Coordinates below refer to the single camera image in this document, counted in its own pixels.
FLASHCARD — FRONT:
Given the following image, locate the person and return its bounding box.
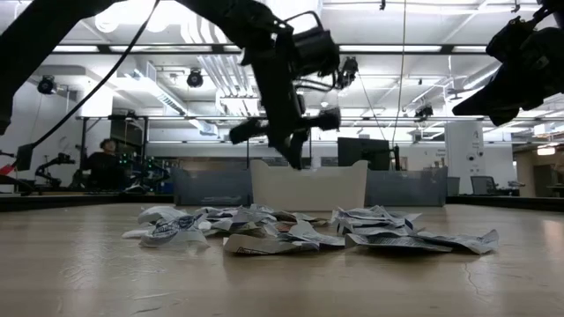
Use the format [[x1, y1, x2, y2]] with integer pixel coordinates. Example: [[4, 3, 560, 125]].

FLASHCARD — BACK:
[[82, 137, 128, 192]]

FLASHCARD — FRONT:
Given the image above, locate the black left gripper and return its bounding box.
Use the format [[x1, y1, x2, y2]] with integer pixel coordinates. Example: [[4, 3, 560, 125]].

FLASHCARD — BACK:
[[228, 48, 343, 171]]

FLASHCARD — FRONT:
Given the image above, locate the white pillar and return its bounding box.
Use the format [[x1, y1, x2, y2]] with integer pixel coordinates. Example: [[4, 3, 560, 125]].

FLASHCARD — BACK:
[[443, 120, 488, 195]]

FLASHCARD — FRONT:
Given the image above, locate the dark office chair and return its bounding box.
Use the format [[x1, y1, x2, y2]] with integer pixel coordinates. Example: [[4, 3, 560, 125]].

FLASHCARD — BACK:
[[470, 175, 500, 196]]

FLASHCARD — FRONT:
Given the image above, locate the white printed packet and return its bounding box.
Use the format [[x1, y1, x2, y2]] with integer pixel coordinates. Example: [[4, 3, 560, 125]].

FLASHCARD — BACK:
[[222, 232, 321, 257], [344, 232, 454, 254], [333, 205, 423, 234], [416, 228, 500, 256]]

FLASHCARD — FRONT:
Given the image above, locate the white ventilation duct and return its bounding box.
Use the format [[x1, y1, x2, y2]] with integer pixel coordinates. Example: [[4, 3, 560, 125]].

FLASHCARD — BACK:
[[193, 26, 261, 100]]

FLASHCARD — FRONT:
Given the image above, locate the dark storage shelf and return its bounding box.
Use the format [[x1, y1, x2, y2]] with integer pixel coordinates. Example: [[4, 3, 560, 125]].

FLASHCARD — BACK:
[[108, 117, 150, 178]]

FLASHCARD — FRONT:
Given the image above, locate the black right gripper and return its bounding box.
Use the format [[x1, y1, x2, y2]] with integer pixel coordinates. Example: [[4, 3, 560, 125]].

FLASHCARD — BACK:
[[452, 0, 564, 127]]

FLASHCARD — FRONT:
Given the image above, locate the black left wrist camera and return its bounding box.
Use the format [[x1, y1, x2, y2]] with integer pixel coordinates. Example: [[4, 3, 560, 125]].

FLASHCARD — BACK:
[[290, 26, 341, 78]]

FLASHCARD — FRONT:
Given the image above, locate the small black monitor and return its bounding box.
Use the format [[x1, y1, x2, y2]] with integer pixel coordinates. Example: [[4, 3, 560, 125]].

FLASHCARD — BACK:
[[15, 143, 36, 172]]

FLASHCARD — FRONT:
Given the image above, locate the white plastic bin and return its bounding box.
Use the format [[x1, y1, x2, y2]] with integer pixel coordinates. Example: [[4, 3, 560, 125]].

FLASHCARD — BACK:
[[249, 158, 369, 211]]

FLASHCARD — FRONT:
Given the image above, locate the blue label antiseptic packet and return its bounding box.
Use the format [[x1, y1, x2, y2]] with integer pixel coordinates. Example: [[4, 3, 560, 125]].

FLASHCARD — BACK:
[[138, 213, 211, 249]]

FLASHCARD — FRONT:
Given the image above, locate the white wipe packet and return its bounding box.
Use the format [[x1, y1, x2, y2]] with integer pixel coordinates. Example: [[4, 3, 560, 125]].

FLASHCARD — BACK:
[[122, 225, 153, 240], [288, 218, 346, 248], [137, 205, 191, 225]]

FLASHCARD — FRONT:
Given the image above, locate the grey plastic bin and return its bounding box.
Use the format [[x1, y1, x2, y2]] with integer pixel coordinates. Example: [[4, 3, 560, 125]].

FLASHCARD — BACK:
[[364, 166, 449, 208], [171, 168, 254, 207]]

